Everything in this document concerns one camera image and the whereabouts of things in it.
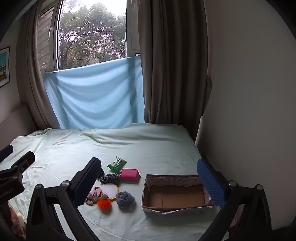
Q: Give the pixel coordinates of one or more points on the round yellow-rimmed mirror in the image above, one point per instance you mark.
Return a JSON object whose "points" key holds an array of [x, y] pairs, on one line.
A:
{"points": [[109, 191]]}

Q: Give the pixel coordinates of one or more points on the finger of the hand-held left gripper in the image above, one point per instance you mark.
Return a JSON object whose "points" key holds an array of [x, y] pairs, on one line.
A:
{"points": [[5, 151], [23, 162]]}

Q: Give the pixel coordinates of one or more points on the light blue hanging cloth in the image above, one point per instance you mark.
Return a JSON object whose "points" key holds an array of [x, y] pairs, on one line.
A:
{"points": [[92, 97]]}

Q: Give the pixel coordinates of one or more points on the framed wall picture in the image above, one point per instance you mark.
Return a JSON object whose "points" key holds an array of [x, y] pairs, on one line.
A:
{"points": [[4, 67]]}

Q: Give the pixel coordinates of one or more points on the grey towel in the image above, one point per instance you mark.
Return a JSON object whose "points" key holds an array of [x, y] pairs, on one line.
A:
{"points": [[124, 199]]}

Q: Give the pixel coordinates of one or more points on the pink zip pouch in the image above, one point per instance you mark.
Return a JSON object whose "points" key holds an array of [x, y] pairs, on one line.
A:
{"points": [[129, 175]]}

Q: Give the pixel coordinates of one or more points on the window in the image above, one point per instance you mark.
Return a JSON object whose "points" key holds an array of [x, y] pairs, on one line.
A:
{"points": [[92, 34]]}

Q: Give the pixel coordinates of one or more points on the cardboard box with pink print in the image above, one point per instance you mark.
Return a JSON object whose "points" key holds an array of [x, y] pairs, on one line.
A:
{"points": [[175, 197]]}

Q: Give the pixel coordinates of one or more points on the dusty pink hair bows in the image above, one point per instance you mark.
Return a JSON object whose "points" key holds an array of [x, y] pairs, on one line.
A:
{"points": [[93, 193]]}

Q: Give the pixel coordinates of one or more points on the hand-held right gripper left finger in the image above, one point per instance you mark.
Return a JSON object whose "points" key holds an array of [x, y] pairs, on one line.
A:
{"points": [[85, 183]]}

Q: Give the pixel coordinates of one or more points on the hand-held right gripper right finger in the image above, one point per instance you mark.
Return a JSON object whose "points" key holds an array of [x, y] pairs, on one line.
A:
{"points": [[209, 183]]}

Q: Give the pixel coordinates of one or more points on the brown curtain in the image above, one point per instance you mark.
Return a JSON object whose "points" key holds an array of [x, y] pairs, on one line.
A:
{"points": [[173, 69], [30, 69]]}

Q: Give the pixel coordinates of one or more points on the green snack packet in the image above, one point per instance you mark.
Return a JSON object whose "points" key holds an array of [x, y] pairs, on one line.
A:
{"points": [[116, 164]]}

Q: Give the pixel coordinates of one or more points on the orange pompom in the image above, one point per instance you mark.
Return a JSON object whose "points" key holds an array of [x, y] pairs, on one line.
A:
{"points": [[104, 204]]}

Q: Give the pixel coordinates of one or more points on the black printed scrunchie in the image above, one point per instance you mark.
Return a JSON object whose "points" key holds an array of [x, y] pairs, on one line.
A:
{"points": [[111, 178]]}

